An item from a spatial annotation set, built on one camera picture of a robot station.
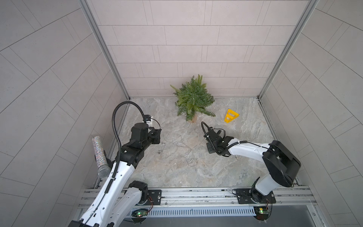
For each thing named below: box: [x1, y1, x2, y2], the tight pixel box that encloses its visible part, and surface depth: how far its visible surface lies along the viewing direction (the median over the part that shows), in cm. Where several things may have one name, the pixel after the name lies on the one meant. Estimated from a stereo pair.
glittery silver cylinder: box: [92, 135, 112, 179], surface depth 65 cm
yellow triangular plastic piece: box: [224, 108, 240, 124], surface depth 107 cm
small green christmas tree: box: [170, 74, 217, 122], surface depth 82 cm
